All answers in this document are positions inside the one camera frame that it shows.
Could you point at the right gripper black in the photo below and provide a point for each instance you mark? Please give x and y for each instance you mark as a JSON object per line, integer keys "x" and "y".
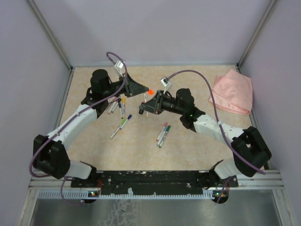
{"x": 154, "y": 104}

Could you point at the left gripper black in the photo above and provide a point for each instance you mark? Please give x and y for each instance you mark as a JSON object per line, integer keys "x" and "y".
{"x": 131, "y": 87}

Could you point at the lime cap white marker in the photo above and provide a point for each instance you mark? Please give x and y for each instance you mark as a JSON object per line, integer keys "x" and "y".
{"x": 118, "y": 128}

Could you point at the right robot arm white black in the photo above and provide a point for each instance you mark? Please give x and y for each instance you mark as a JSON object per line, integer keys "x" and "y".
{"x": 250, "y": 152}

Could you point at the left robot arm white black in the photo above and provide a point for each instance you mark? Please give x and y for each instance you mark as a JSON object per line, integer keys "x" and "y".
{"x": 50, "y": 151}

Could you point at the yellow cap paint marker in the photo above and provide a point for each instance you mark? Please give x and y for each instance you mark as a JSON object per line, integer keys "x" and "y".
{"x": 124, "y": 107}

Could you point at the blue cap white marker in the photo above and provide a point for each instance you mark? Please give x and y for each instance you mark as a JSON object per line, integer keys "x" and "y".
{"x": 124, "y": 123}

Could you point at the pink cap paint marker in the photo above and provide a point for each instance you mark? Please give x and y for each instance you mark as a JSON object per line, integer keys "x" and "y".
{"x": 163, "y": 129}

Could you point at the small blue cap marker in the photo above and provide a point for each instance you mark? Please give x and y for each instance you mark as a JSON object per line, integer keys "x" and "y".
{"x": 120, "y": 110}

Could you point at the lilac cap paint marker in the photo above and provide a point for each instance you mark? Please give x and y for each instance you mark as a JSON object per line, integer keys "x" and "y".
{"x": 161, "y": 137}

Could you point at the black cap white marker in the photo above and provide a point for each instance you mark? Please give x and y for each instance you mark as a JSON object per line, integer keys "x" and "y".
{"x": 115, "y": 106}

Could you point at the dark green cap marker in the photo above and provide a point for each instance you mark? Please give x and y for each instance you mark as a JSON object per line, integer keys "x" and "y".
{"x": 165, "y": 136}

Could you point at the pink cap white marker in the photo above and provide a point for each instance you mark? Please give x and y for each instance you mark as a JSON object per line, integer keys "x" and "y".
{"x": 109, "y": 112}

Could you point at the pink cloth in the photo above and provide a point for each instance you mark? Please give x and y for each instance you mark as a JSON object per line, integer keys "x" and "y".
{"x": 233, "y": 93}

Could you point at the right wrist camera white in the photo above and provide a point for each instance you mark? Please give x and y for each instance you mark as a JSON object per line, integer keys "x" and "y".
{"x": 166, "y": 83}

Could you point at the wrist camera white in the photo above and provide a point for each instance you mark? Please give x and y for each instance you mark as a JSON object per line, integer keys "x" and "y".
{"x": 118, "y": 67}
{"x": 166, "y": 83}

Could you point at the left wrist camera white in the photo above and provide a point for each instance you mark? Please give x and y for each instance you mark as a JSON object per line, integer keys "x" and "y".
{"x": 118, "y": 67}

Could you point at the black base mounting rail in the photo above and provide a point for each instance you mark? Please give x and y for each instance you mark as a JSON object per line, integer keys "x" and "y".
{"x": 183, "y": 182}

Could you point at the grey slotted cable duct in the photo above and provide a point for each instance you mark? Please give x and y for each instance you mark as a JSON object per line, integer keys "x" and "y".
{"x": 91, "y": 195}

